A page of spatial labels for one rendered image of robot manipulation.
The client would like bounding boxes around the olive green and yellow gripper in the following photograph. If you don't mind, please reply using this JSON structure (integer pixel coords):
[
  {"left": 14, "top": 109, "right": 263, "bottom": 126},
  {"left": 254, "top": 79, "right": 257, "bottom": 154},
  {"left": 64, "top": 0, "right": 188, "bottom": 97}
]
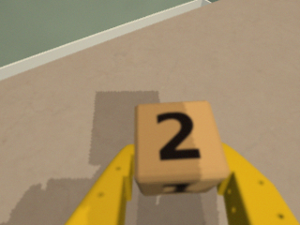
[{"left": 65, "top": 143, "right": 299, "bottom": 225}]

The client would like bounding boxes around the tan wooden number cube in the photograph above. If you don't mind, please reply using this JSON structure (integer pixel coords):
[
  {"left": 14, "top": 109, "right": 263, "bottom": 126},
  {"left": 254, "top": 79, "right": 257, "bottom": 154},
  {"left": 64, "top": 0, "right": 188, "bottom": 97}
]
[{"left": 134, "top": 100, "right": 230, "bottom": 196}]

